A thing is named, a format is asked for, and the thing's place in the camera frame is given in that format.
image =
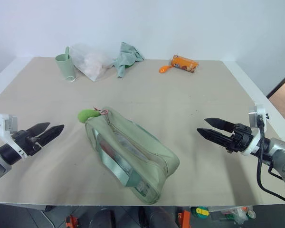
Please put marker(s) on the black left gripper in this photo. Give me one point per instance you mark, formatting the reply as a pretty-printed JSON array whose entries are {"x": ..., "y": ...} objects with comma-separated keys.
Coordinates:
[{"x": 26, "y": 140}]

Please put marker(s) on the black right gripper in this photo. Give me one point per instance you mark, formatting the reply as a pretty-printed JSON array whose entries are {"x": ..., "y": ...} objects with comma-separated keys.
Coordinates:
[{"x": 240, "y": 139}]

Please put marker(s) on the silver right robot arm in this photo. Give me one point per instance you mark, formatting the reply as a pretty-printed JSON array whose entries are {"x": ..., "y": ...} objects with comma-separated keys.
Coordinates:
[{"x": 281, "y": 154}]

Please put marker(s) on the green plush toy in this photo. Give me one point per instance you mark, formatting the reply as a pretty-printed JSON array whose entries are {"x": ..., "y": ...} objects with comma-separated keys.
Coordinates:
[{"x": 85, "y": 115}]

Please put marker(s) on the green zippered pouch bag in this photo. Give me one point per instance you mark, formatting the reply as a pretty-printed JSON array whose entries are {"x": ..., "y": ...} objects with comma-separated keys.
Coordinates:
[{"x": 133, "y": 147}]

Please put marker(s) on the pale green plastic cup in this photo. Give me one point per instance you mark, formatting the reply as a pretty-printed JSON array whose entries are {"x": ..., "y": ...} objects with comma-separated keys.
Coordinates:
[{"x": 64, "y": 66}]

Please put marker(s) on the orange snack packet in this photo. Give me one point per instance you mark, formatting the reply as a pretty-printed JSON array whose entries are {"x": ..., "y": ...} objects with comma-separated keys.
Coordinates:
[{"x": 185, "y": 64}]

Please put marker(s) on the green tape roll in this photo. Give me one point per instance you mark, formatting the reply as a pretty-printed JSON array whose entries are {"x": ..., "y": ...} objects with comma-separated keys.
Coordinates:
[{"x": 200, "y": 211}]

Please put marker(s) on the orange plastic spoon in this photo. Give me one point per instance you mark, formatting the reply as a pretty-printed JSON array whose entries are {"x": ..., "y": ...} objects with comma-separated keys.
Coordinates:
[{"x": 163, "y": 69}]

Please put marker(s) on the clear crumpled plastic bag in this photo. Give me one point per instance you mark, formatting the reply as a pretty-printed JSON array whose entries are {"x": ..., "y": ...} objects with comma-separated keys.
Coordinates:
[{"x": 91, "y": 61}]

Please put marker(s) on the clear bag of small items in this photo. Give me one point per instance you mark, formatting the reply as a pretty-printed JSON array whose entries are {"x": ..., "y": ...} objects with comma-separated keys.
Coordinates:
[{"x": 236, "y": 215}]

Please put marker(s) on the grey tape roll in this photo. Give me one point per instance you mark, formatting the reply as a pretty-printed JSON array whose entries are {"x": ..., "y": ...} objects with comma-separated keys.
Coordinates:
[{"x": 251, "y": 214}]

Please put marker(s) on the orange black tool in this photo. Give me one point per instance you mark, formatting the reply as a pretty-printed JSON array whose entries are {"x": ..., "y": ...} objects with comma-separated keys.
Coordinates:
[
  {"x": 71, "y": 222},
  {"x": 184, "y": 218}
]

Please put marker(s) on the crumpled green cloth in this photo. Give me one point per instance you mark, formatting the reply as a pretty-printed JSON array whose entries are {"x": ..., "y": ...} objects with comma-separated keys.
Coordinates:
[{"x": 124, "y": 59}]

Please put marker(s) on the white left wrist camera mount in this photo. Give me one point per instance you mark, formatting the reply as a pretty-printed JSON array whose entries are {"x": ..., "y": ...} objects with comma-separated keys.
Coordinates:
[{"x": 2, "y": 129}]

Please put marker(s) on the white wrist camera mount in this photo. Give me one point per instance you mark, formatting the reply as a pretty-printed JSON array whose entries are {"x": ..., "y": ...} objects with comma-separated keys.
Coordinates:
[
  {"x": 261, "y": 110},
  {"x": 2, "y": 129}
]

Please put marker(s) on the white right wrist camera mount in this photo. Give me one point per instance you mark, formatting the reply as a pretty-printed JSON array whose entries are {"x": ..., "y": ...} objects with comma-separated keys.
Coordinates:
[{"x": 261, "y": 110}]

